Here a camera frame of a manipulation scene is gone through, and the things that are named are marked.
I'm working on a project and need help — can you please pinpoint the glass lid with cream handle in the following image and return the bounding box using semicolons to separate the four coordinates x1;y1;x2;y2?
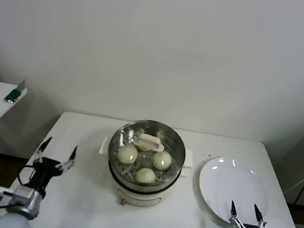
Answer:
103;115;190;193

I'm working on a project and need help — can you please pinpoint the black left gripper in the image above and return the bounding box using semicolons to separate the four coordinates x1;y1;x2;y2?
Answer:
27;134;79;194

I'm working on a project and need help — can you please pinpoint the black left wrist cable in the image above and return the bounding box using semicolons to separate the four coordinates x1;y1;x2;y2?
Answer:
0;161;35;199

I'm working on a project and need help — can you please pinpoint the white electric cooker base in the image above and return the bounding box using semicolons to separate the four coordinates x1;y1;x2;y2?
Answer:
102;153;190;215

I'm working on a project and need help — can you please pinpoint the stainless steel steamer basket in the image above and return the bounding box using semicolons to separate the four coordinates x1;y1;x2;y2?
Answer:
95;113;199;195

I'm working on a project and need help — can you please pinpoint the white round plate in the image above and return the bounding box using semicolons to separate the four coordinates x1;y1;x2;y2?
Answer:
191;154;275;228

